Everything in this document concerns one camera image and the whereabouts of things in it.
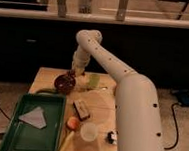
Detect green cucumber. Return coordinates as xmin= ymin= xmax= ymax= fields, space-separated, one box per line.
xmin=35 ymin=88 xmax=57 ymax=94

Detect orange ball brush head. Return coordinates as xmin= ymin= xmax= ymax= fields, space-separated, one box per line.
xmin=66 ymin=116 xmax=80 ymax=130

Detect wooden shelf rail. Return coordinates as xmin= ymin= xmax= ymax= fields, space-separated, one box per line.
xmin=0 ymin=8 xmax=189 ymax=29

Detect brown chalkboard eraser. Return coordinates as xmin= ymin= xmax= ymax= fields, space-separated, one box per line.
xmin=73 ymin=100 xmax=90 ymax=121

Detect purple bowl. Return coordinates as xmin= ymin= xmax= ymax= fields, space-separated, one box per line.
xmin=54 ymin=74 xmax=76 ymax=95

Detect dark purple grapes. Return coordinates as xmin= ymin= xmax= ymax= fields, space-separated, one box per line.
xmin=67 ymin=71 xmax=76 ymax=78

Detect black floor cable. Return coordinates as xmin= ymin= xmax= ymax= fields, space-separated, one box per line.
xmin=163 ymin=101 xmax=184 ymax=151

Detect clear plastic cup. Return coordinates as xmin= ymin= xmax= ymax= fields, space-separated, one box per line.
xmin=80 ymin=122 xmax=98 ymax=142

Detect green plastic tray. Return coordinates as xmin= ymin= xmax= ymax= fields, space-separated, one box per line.
xmin=0 ymin=93 xmax=66 ymax=151

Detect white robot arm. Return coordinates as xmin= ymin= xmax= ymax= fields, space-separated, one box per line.
xmin=72 ymin=30 xmax=164 ymax=151

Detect yellow brush handle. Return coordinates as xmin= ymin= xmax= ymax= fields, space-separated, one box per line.
xmin=59 ymin=131 xmax=74 ymax=151

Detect small black white toy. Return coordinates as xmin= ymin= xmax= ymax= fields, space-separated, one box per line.
xmin=107 ymin=131 xmax=117 ymax=144

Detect green plastic cup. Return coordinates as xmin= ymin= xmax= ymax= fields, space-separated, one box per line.
xmin=88 ymin=74 xmax=100 ymax=89

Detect blue black floor device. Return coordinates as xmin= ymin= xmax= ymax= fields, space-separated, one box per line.
xmin=172 ymin=90 xmax=189 ymax=107

